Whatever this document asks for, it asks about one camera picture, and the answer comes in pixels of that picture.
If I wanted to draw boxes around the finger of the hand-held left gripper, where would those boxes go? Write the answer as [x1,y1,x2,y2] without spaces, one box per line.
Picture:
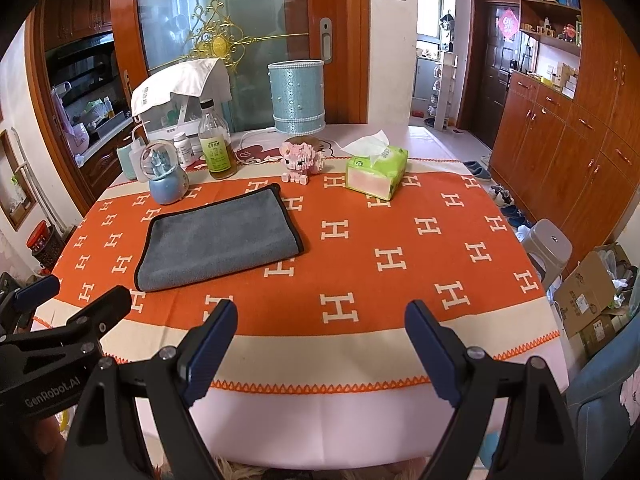
[47,285,134,357]
[0,274,62,335]

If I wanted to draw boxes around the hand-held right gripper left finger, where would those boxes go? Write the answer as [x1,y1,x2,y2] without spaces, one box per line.
[60,299,238,480]

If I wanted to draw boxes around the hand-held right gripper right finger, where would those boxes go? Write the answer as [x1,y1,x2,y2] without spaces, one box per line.
[404,299,583,480]

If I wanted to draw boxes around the grey towel black trim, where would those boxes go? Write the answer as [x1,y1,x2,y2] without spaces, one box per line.
[133,183,305,293]

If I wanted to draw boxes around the red black basket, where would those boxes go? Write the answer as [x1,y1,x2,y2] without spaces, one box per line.
[24,220,67,270]

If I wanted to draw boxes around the orange patterned tablecloth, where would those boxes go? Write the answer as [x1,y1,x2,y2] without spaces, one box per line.
[31,157,563,393]

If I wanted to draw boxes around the pink table cover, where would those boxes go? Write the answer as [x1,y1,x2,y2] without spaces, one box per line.
[62,124,572,467]

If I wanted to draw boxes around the blue snow globe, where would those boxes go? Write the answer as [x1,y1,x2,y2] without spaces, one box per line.
[139,140,190,206]

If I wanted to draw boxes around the white squeeze bottle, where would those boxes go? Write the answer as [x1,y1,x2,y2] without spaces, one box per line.
[115,124,149,181]

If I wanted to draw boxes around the grey plastic stool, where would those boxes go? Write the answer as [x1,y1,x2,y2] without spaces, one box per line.
[519,218,574,292]

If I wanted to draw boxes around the blue shoes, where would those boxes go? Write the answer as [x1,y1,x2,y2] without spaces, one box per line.
[499,204,534,229]

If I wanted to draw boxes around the closed cardboard box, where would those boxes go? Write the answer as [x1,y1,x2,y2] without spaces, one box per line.
[567,310,632,372]

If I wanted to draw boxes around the open cardboard box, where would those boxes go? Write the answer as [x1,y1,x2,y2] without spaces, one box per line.
[552,242,636,339]

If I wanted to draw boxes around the white pill bottle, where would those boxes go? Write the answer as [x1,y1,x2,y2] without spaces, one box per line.
[172,131,196,167]

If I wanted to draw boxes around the white sneakers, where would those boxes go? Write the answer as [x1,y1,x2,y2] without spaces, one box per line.
[489,183,516,206]

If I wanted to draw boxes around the blue upholstered chair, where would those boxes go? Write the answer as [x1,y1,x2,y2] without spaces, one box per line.
[564,329,640,480]

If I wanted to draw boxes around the green tissue pack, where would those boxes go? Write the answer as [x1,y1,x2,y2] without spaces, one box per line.
[344,129,410,202]

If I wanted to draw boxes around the blue slippers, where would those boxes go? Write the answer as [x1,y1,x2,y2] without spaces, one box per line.
[462,159,494,182]

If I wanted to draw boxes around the glass bottle yellow liquid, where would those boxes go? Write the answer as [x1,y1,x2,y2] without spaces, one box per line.
[198,98,239,180]

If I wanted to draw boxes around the pink block toy pig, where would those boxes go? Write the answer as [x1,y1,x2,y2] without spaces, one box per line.
[279,141,326,185]

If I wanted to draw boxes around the white cloth cover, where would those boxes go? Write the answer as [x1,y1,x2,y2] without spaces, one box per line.
[130,58,234,124]

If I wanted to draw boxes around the white shoe rack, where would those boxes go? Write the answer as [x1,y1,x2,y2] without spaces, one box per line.
[428,51,459,132]

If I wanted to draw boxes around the dark entrance door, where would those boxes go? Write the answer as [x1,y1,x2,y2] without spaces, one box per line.
[470,2,522,149]

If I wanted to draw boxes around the blue table lamp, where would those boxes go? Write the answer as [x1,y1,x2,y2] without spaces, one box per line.
[267,59,327,149]

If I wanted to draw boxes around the red door decoration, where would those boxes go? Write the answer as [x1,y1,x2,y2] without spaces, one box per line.
[495,7,521,42]

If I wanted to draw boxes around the wooden sliding glass door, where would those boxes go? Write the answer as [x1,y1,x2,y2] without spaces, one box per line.
[109,0,372,133]

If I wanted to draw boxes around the white lamp cable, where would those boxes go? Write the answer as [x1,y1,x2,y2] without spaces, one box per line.
[236,129,282,157]

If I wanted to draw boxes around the wooden wall cabinet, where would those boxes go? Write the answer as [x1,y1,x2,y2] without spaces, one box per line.
[487,0,640,262]

